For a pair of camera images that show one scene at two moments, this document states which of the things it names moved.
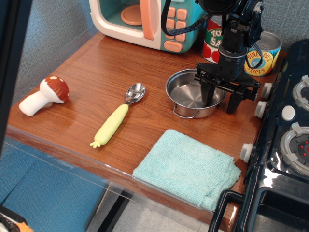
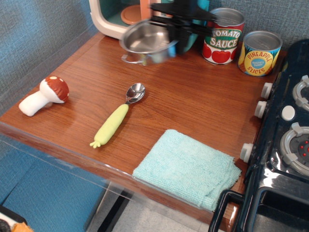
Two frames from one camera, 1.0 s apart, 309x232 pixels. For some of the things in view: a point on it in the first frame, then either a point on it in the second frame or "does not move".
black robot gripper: (229, 74) to (182, 17)
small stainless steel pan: (186, 97) to (145, 42)
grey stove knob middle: (259, 108) does not move
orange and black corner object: (10, 221) does not move
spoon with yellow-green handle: (115, 116) does not move
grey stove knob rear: (266, 90) does not move
